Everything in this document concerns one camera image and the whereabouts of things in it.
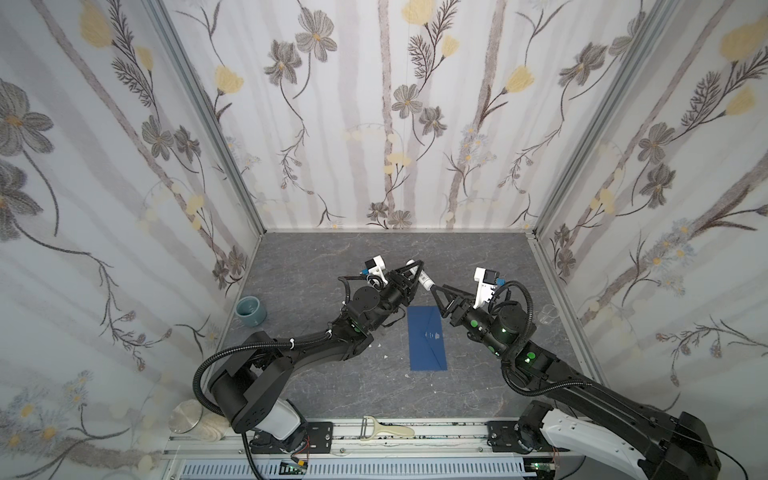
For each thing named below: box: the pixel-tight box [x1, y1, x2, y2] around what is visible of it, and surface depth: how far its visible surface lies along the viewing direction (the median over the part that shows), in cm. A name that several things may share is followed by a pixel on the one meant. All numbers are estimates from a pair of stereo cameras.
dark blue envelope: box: [407, 306, 447, 371], surface depth 92 cm
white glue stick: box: [406, 259, 435, 291], surface depth 72 cm
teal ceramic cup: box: [234, 296, 267, 328], surface depth 95 cm
